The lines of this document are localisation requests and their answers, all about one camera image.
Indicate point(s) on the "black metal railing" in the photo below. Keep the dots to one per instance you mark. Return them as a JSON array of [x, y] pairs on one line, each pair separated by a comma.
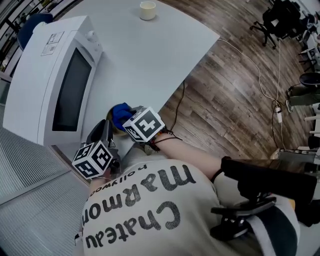
[[15, 12]]

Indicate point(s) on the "white microwave oven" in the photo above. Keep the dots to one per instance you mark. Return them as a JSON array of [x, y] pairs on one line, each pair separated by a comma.
[[37, 82]]

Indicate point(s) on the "black clip mount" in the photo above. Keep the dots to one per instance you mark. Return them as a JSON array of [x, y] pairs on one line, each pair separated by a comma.
[[262, 180]]

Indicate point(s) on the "blue cloth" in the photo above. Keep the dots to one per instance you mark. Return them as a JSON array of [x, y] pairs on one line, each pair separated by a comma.
[[121, 113]]

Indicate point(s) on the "black wrist band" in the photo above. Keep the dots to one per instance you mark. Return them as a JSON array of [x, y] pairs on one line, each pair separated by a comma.
[[165, 136]]

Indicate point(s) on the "white power strip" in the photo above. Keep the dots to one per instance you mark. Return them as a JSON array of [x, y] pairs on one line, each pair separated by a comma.
[[278, 115]]

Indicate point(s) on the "person's left forearm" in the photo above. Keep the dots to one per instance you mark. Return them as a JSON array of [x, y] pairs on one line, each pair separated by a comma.
[[98, 182]]

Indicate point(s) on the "black office chair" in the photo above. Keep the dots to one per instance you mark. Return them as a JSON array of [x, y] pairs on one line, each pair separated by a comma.
[[277, 20]]

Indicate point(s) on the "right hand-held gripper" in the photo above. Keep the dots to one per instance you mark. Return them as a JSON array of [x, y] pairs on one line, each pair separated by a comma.
[[146, 126]]

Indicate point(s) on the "person's white printed shirt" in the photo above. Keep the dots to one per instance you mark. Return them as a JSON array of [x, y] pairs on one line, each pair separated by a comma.
[[150, 212]]

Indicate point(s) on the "cream cup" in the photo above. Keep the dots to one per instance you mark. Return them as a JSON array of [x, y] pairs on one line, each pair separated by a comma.
[[147, 11]]

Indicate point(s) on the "blue chair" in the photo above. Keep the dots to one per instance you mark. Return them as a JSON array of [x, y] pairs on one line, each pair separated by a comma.
[[30, 27]]

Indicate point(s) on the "person's right forearm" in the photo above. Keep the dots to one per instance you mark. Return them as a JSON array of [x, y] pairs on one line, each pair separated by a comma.
[[190, 155]]

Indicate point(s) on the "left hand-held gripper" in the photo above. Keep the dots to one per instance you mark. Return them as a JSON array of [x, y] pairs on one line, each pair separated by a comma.
[[92, 160]]

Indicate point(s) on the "tan wooden bowl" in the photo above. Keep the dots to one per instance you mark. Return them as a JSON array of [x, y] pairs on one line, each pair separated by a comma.
[[110, 118]]

